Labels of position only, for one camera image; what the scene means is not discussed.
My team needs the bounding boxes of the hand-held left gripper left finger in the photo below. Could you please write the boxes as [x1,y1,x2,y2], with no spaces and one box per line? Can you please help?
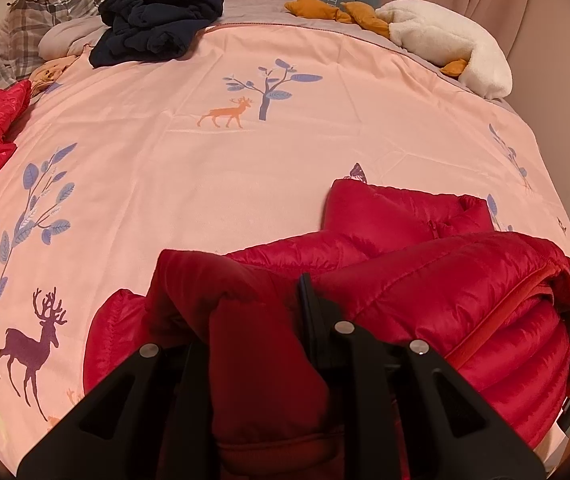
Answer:
[17,341,222,480]

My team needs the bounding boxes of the grey rolled cloth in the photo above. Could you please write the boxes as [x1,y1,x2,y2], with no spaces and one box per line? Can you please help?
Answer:
[39,15,110,59]

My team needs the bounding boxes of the large plaid pillow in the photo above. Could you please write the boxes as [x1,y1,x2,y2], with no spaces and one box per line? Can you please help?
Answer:
[0,0,118,61]

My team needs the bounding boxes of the dark red down jacket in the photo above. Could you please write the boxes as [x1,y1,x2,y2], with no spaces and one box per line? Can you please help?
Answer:
[84,178,570,480]

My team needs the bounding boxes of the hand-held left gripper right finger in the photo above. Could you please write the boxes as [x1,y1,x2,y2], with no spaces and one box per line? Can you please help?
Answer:
[297,272,548,480]

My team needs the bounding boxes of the peach plush toy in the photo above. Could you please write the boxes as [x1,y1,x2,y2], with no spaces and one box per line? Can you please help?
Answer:
[29,55,78,97]

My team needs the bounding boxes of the navy garment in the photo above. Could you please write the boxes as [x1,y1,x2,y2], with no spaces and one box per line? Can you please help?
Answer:
[89,0,224,69]

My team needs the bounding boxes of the white goose plush toy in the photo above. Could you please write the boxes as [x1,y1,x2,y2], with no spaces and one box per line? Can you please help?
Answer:
[285,0,514,100]

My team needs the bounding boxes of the pink deer printed duvet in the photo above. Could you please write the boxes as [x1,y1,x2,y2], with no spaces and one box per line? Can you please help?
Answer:
[0,22,570,467]

